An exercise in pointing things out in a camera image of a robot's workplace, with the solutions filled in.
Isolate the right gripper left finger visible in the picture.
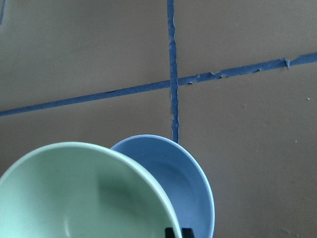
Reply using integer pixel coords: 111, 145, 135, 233
164, 228, 175, 238

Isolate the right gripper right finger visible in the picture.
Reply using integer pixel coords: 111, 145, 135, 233
181, 228, 194, 238

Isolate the blue bowl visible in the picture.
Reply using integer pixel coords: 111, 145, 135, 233
111, 134, 215, 238

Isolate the green bowl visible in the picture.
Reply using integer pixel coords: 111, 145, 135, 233
0, 142, 182, 238

